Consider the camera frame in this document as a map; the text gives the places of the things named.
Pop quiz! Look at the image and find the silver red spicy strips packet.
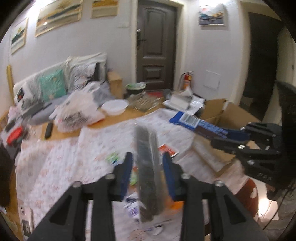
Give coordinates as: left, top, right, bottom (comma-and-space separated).
158, 144, 179, 158

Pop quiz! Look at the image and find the clear dark snack packet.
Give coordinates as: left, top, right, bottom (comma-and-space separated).
134, 123, 170, 224

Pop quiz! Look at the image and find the blue barcode snack packet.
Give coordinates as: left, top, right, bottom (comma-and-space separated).
169, 111, 234, 140

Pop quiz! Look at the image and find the green blue candy stick packet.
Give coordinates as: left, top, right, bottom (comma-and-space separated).
106, 152, 137, 186

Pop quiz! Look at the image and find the brown cardboard box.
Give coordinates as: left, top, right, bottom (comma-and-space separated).
193, 99, 259, 177

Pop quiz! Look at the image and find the white plastic bowl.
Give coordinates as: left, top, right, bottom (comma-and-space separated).
101, 99, 130, 116

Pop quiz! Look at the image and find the white paper packaging pile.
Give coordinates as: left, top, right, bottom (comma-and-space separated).
163, 87, 205, 116

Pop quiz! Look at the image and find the clear plastic tray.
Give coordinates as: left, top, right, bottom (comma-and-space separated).
126, 93, 163, 112

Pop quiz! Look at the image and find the red fire extinguisher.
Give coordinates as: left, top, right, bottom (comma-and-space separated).
177, 71, 193, 90

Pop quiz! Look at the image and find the pink cartoon print tablecloth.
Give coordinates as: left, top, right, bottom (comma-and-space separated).
16, 108, 250, 241

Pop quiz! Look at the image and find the white printed plastic bag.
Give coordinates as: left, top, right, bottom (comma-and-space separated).
49, 90, 105, 133

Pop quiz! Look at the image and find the black remote control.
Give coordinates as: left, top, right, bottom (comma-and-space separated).
44, 122, 53, 140

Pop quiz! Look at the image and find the teal cushion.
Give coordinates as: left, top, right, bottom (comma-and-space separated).
39, 69, 67, 101

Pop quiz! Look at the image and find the red lid container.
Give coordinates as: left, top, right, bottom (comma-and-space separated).
6, 126, 23, 146

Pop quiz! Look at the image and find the dark brown door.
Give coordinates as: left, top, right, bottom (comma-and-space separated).
137, 1, 177, 91

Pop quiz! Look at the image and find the white wall access panel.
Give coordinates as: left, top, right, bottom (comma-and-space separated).
203, 70, 221, 91

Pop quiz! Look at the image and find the mountain picture on wall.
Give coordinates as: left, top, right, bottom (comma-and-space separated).
198, 4, 225, 26

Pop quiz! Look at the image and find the small left wall painting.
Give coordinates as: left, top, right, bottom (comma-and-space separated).
11, 18, 28, 54

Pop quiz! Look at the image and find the long landscape wall painting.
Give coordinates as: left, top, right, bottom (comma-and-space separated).
35, 0, 83, 37

